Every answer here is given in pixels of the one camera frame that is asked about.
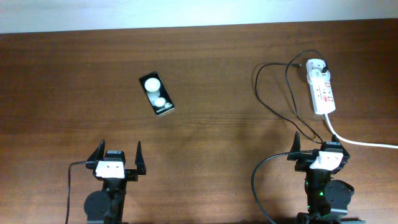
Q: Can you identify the white power strip cord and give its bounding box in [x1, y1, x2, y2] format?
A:
[322, 113, 398, 149]

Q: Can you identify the camera black cable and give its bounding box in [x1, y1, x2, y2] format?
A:
[65, 160, 96, 224]
[251, 150, 318, 224]

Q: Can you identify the right camera black cable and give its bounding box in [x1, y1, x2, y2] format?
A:
[251, 150, 318, 224]

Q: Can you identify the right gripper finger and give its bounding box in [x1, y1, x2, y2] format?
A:
[290, 131, 301, 152]
[330, 134, 347, 153]

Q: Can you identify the white power strip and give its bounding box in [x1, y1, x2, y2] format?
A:
[307, 75, 336, 115]

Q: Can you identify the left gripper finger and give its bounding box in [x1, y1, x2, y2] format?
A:
[135, 141, 146, 175]
[86, 139, 105, 162]

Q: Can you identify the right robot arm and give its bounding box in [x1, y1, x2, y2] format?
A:
[287, 133, 354, 223]

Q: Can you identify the black Samsung flip phone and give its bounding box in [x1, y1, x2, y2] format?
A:
[139, 72, 175, 116]

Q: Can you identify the black USB charging cable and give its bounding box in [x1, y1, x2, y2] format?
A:
[254, 49, 329, 144]

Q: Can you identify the left camera black cable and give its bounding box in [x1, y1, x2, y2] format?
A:
[65, 160, 96, 224]

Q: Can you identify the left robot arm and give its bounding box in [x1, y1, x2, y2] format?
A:
[84, 141, 147, 224]

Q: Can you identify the white USB charger adapter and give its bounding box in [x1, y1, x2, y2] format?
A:
[306, 58, 330, 85]

